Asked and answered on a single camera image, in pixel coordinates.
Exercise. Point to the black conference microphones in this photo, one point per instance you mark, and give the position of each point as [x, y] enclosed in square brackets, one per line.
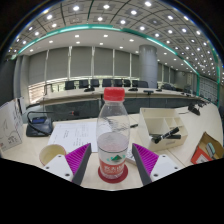
[89, 89]

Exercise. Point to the row of black chairs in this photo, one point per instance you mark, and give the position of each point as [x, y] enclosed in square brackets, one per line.
[107, 82]

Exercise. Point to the grey round column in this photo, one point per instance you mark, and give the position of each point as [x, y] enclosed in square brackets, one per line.
[148, 66]

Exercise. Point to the white remote control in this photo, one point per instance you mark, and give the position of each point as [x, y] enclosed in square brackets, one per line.
[130, 156]

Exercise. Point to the ceiling lights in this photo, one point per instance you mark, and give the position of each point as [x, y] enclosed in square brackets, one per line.
[106, 6]

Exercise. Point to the red and cream mug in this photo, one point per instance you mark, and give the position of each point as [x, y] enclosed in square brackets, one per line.
[50, 153]

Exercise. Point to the white printed paper box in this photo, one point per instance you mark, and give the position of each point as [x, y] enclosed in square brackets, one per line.
[10, 125]

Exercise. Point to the white printed paper sheet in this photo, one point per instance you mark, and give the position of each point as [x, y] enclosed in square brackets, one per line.
[75, 135]

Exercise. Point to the white desk organizer box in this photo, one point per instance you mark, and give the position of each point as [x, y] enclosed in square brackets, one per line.
[156, 121]

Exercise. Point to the black marker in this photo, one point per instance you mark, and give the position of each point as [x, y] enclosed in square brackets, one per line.
[168, 134]

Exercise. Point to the black microphone console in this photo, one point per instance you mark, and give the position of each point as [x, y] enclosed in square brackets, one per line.
[38, 128]

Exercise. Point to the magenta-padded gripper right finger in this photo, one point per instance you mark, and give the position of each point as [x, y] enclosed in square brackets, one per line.
[148, 159]

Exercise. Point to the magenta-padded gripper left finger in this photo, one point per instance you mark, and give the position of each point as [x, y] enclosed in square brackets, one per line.
[75, 159]

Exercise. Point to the clear red-capped water bottle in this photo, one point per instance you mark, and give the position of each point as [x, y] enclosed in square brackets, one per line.
[112, 146]

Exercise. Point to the red-edged cardboard box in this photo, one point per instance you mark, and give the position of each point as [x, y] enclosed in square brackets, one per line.
[203, 150]

